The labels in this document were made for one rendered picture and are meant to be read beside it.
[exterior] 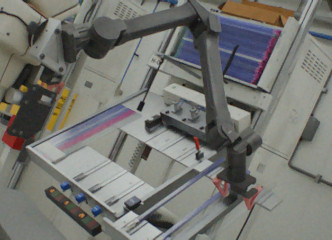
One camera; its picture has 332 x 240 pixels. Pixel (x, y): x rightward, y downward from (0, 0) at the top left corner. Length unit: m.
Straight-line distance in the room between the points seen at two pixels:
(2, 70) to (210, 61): 0.61
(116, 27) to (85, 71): 1.88
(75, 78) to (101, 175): 1.36
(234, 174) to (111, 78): 2.08
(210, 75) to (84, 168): 0.79
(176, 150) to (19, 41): 0.93
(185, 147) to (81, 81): 1.35
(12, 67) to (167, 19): 0.48
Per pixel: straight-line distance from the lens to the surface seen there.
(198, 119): 2.11
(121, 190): 1.86
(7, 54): 1.41
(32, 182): 3.31
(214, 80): 1.45
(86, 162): 2.06
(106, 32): 1.33
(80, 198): 1.86
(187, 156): 1.99
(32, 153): 2.21
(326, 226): 3.43
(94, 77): 3.28
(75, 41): 1.30
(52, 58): 1.29
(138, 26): 1.43
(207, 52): 1.50
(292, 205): 3.54
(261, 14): 2.66
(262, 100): 2.07
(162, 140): 2.11
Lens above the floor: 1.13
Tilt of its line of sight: 1 degrees down
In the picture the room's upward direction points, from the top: 25 degrees clockwise
